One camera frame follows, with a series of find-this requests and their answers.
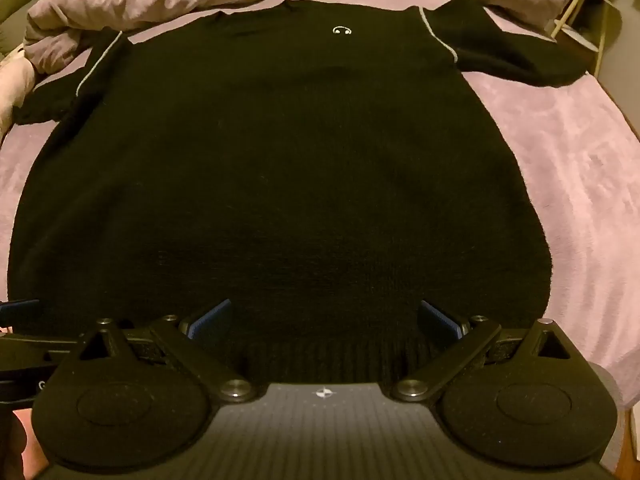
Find small side table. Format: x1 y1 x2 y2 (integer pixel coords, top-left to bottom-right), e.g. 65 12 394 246
550 0 623 78

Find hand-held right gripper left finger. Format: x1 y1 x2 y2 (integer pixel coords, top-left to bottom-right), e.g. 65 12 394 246
75 299 257 405

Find black knit sweater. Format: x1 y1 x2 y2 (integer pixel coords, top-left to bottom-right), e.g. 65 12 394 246
7 0 588 387

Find pale pink cloth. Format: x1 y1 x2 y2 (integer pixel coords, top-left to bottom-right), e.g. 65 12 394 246
0 52 37 137

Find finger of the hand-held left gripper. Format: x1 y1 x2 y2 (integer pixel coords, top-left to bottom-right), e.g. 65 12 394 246
0 299 41 332

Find pink bed sheet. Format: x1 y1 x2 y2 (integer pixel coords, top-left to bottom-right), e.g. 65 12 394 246
0 0 640 411

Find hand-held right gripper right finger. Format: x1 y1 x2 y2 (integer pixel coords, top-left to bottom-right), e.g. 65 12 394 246
391 300 571 403

